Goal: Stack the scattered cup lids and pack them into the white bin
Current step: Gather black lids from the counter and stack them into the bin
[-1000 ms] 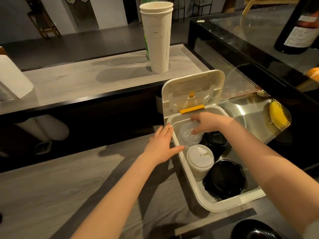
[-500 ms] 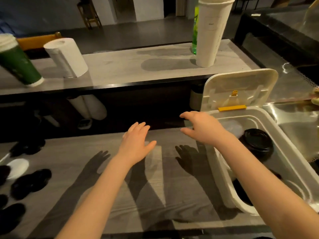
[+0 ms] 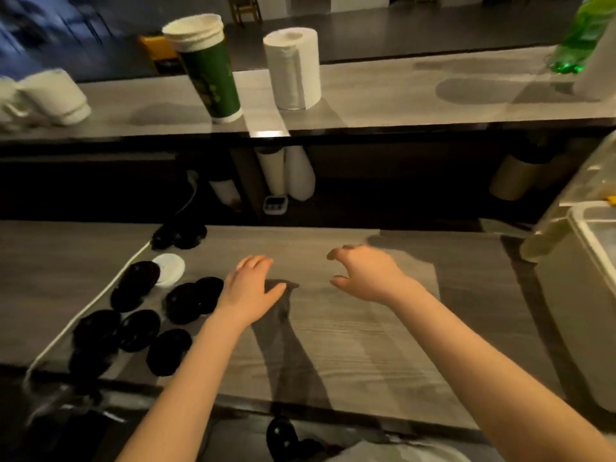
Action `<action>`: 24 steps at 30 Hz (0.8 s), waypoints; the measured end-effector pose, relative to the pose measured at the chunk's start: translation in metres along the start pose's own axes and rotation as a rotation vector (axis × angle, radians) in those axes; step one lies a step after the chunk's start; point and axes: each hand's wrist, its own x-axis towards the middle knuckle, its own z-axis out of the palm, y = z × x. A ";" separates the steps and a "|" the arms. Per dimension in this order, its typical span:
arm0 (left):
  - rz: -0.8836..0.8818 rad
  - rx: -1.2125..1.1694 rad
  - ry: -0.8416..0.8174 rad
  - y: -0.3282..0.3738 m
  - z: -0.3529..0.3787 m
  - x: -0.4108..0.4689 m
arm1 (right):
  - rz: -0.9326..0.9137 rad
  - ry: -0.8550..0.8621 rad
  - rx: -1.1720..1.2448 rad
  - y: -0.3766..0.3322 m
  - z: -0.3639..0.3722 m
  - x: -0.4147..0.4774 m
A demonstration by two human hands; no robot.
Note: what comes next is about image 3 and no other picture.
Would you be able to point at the white paper towel roll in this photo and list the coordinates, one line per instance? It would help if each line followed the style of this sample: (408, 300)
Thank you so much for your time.
(293, 72)

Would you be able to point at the black star slipper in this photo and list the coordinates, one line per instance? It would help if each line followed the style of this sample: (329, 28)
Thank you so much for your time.
(281, 437)

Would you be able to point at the grey bar counter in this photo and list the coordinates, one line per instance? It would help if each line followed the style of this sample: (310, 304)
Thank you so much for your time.
(385, 96)

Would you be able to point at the small digital timer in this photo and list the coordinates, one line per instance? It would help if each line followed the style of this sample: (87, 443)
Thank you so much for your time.
(275, 204)

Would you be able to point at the grey wooden table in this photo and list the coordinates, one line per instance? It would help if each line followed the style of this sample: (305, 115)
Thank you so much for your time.
(385, 356)

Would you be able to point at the white plastic storage bin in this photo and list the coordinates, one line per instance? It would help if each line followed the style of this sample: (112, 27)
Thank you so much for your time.
(577, 307)

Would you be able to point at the green paper cup stack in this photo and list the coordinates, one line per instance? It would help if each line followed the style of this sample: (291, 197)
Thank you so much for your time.
(212, 81)

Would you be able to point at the pile of cup lids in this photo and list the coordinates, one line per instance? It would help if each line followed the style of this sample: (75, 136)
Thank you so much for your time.
(139, 327)

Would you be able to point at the person's left forearm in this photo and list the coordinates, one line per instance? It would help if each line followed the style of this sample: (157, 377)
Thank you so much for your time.
(183, 394)

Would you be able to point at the person's left hand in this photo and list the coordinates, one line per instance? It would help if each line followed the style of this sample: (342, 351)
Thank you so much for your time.
(245, 293)

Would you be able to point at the person's right hand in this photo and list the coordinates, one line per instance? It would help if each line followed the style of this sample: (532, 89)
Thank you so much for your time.
(373, 279)

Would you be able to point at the tall white paper cup stack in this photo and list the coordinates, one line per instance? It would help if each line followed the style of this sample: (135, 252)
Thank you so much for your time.
(599, 72)

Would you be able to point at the wooden chair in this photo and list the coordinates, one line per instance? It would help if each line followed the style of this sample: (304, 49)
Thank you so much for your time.
(154, 50)

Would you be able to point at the person's white shirt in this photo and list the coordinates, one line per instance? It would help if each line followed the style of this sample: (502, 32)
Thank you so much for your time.
(399, 452)

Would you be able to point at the person's right forearm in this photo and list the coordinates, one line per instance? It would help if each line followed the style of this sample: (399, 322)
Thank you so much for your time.
(491, 380)

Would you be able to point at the green plastic bottle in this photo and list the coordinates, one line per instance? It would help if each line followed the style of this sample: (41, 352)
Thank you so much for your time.
(577, 38)

